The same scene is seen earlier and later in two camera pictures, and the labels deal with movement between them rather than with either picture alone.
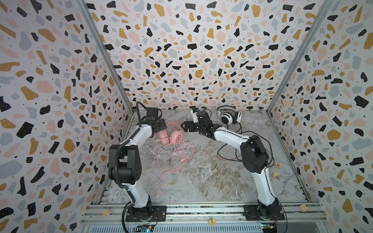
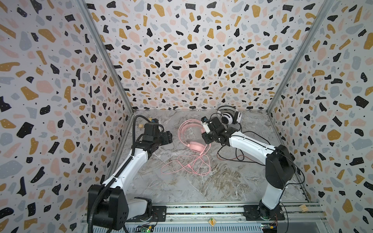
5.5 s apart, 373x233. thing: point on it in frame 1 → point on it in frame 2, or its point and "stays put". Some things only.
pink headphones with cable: (173, 135) → (191, 133)
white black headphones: (229, 118) stays put
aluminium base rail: (305, 218) stays put
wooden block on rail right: (303, 208) stays put
